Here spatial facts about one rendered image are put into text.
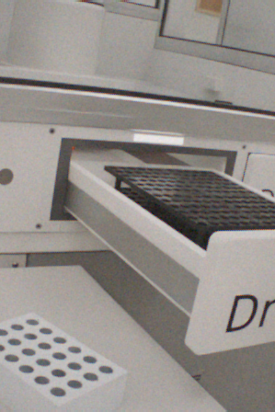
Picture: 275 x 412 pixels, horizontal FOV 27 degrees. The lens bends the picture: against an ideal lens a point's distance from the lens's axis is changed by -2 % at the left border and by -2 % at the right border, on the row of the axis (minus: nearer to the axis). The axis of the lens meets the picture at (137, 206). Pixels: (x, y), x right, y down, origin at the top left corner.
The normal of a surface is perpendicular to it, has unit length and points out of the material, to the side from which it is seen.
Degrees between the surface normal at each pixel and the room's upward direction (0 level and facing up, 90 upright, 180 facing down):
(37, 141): 90
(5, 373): 90
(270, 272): 90
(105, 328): 0
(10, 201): 90
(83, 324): 0
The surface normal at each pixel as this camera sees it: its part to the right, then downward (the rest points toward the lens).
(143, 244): -0.86, -0.01
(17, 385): -0.62, 0.11
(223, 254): 0.48, 0.33
